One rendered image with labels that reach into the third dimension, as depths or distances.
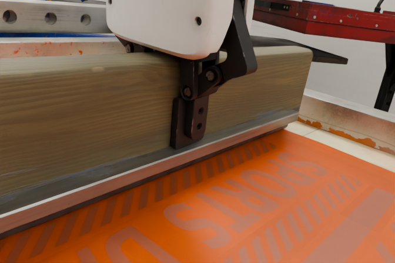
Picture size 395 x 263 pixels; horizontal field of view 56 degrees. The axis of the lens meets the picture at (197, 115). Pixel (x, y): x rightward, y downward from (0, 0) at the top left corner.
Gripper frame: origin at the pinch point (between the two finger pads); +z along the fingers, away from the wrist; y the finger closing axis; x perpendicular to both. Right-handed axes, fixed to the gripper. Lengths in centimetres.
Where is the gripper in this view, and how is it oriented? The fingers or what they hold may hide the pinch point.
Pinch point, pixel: (171, 110)
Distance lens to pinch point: 28.4
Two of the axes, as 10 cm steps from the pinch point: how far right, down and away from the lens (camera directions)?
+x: 6.6, -2.3, 7.1
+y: 7.5, 3.2, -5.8
